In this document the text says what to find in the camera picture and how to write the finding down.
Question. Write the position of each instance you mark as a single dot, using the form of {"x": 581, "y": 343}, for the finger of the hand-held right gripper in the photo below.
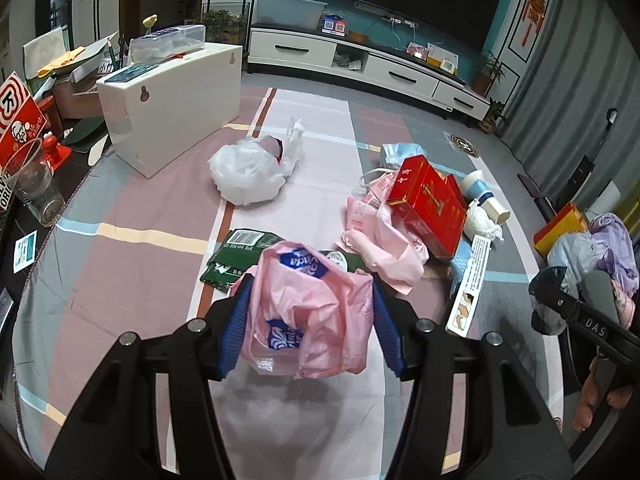
{"x": 545, "y": 295}

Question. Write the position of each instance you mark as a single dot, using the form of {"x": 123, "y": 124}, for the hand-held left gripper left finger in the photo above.
{"x": 235, "y": 325}

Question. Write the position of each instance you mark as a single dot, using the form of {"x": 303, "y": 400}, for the pink plastic bag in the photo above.
{"x": 390, "y": 255}

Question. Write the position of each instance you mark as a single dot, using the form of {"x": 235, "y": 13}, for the person's right hand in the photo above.
{"x": 590, "y": 400}

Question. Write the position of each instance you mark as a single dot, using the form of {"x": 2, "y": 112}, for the clear plastic cup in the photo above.
{"x": 40, "y": 195}

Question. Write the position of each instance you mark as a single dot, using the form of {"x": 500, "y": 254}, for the grey curtain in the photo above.
{"x": 560, "y": 85}

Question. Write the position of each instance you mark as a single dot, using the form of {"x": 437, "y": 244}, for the green plastic packet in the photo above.
{"x": 235, "y": 250}

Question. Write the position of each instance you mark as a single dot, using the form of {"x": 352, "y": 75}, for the clear plastic storage container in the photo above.
{"x": 165, "y": 42}

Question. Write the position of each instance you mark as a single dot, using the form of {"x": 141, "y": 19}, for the stack of papers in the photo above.
{"x": 60, "y": 60}

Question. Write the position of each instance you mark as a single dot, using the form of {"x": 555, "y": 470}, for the red white round-mark sign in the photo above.
{"x": 10, "y": 97}

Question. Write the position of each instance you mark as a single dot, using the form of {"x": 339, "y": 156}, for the round patterned coaster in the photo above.
{"x": 462, "y": 144}

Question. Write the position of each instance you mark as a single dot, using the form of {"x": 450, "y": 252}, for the white board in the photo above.
{"x": 614, "y": 199}

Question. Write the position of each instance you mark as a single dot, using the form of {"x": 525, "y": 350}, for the red card with face print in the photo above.
{"x": 22, "y": 132}

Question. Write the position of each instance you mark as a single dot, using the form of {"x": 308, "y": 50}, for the grey storage box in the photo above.
{"x": 290, "y": 10}

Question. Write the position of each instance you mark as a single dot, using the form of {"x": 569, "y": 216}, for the red cigarette carton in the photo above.
{"x": 417, "y": 180}
{"x": 440, "y": 230}

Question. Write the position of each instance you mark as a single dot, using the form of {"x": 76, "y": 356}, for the long white blue box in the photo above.
{"x": 472, "y": 280}

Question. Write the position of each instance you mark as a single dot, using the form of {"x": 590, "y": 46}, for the small potted plant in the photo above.
{"x": 495, "y": 115}

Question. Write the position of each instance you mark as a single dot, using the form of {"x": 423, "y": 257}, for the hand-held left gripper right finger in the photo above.
{"x": 387, "y": 330}

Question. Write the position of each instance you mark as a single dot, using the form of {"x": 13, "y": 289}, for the dark brown floor mat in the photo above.
{"x": 530, "y": 186}

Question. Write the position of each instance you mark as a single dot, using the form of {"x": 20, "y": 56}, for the white green card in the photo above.
{"x": 25, "y": 250}

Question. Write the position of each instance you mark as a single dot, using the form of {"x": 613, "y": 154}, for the plant in dark planter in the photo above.
{"x": 222, "y": 22}

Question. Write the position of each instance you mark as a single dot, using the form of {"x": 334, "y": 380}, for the blue face mask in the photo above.
{"x": 405, "y": 152}

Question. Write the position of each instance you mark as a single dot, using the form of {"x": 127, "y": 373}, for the tall potted plant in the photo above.
{"x": 487, "y": 72}

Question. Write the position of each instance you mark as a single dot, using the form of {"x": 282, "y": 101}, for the red toy figure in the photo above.
{"x": 51, "y": 147}

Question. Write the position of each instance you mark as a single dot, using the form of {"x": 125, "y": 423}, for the white rectangular box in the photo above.
{"x": 170, "y": 105}

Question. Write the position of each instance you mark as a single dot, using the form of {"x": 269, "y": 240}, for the white television stand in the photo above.
{"x": 310, "y": 50}

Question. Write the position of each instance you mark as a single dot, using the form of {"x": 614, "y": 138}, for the pink printed packet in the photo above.
{"x": 360, "y": 217}

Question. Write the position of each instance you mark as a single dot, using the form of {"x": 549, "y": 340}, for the white plastic bag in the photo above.
{"x": 245, "y": 170}

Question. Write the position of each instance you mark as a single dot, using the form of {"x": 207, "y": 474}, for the cardboard boxes on stand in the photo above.
{"x": 435, "y": 56}

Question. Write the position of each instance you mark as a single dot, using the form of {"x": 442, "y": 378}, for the pink plastic tissue wrapper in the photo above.
{"x": 320, "y": 310}

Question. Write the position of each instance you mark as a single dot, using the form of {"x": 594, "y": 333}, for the red Chinese knot decoration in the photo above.
{"x": 532, "y": 7}

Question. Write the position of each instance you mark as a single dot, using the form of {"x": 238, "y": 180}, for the crumpled white tissue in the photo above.
{"x": 477, "y": 222}

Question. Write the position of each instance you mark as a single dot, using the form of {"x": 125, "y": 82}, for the pink cloth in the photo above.
{"x": 627, "y": 305}

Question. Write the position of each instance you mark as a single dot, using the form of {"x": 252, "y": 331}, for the blue white paper cup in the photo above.
{"x": 482, "y": 195}

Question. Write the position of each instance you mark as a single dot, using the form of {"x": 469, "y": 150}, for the yellow red bag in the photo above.
{"x": 560, "y": 225}

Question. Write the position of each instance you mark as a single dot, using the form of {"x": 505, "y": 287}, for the black upright pole appliance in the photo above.
{"x": 611, "y": 116}

